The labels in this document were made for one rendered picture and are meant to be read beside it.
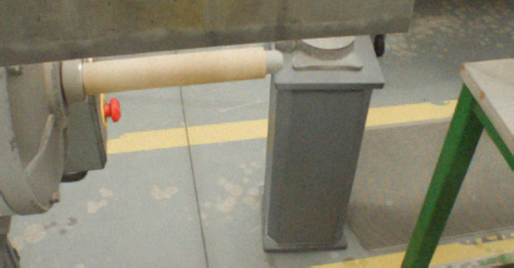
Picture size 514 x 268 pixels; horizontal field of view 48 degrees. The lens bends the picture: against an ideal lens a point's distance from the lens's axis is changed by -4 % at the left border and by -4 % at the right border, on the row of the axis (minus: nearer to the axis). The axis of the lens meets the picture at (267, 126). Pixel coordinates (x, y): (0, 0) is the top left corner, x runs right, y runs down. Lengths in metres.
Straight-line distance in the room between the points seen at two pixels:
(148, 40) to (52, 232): 1.75
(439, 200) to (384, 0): 1.06
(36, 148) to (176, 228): 1.54
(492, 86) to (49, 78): 0.87
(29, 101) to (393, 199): 1.79
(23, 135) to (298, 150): 1.21
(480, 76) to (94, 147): 0.73
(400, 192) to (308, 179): 0.56
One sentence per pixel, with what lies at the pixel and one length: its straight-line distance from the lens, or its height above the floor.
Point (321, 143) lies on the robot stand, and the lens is 1.65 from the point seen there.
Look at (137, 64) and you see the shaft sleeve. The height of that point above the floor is 1.27.
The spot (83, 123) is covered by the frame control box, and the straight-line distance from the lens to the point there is 0.91.
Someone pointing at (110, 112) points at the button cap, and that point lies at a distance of 0.99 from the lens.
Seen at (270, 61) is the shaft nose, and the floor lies 1.26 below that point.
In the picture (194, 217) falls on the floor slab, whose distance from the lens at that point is 2.08.
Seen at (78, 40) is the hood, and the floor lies 1.40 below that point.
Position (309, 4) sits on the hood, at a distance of 0.40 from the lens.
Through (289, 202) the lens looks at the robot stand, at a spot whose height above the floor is 0.24.
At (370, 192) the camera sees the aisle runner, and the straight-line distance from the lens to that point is 2.20.
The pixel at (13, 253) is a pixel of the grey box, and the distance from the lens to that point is 1.14.
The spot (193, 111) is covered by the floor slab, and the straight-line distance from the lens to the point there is 2.45.
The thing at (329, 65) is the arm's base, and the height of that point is 0.71.
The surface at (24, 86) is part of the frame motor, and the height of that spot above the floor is 1.31.
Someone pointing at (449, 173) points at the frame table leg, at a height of 0.67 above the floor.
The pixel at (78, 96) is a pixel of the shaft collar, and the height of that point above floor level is 1.25.
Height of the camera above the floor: 1.62
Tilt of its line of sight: 43 degrees down
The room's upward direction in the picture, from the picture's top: 3 degrees clockwise
